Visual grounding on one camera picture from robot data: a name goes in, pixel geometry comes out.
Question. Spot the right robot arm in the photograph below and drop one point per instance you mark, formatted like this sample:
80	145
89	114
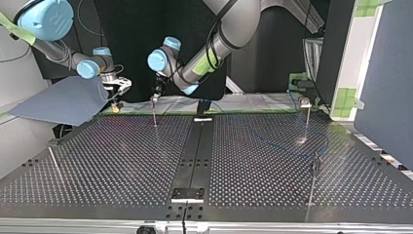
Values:
48	22

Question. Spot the metal post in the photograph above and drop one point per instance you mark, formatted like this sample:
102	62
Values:
53	157
154	112
307	113

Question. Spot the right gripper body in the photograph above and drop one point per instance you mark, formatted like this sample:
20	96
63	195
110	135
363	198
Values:
117	100

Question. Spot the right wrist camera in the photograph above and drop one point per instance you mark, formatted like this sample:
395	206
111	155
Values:
118	84

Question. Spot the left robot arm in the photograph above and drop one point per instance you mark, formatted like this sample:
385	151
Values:
227	29

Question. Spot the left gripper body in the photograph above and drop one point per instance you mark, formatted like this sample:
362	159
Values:
159	86

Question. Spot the grey board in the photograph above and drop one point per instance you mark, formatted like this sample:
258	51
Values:
61	99

